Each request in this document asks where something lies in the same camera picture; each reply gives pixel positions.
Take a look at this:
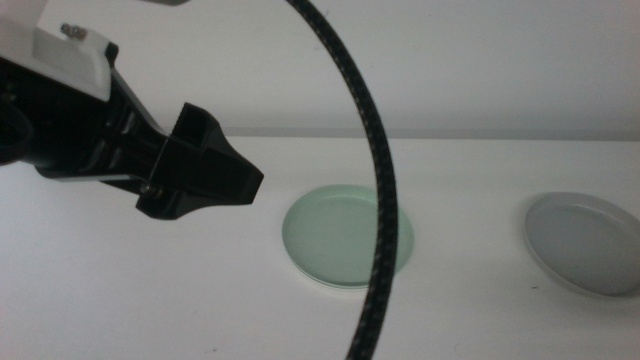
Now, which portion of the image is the pale green shallow bowl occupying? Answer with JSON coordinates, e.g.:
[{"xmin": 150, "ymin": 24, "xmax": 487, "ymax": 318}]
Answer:
[{"xmin": 281, "ymin": 184, "xmax": 416, "ymax": 291}]

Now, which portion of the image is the grey shallow bowl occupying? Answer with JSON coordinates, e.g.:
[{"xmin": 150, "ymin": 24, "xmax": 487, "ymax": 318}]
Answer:
[{"xmin": 523, "ymin": 191, "xmax": 640, "ymax": 299}]

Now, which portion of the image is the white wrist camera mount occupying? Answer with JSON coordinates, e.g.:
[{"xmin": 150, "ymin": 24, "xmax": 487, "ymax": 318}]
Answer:
[{"xmin": 0, "ymin": 0, "xmax": 113, "ymax": 102}]

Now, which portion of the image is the black braided cable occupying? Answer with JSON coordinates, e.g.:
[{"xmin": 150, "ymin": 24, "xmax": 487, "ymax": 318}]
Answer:
[{"xmin": 284, "ymin": 0, "xmax": 400, "ymax": 360}]

